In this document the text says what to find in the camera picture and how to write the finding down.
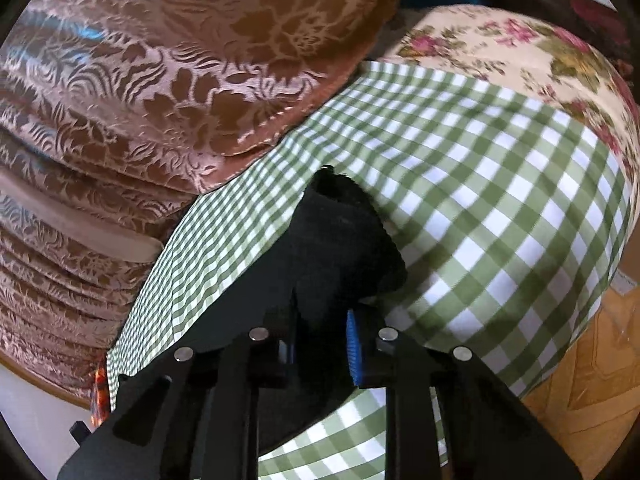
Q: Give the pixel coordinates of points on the beige curtain tie band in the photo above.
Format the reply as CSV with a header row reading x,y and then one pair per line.
x,y
75,230

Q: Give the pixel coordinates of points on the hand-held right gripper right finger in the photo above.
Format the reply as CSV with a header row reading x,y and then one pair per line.
x,y
356,345

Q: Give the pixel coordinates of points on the black pants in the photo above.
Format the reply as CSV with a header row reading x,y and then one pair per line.
x,y
340,250

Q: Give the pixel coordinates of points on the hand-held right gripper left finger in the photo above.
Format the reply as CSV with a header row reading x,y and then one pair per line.
x,y
267,355

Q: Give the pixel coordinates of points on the green checked bed sheet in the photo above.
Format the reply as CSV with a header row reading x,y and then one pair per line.
x,y
500,200

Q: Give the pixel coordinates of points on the cream rose print cloth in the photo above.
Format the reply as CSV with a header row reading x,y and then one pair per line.
x,y
525,45

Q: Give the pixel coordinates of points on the brown floral curtain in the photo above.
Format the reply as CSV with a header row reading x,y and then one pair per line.
x,y
175,70

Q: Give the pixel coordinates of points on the colourful patchwork cloth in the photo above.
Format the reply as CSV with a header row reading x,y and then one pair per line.
x,y
100,400

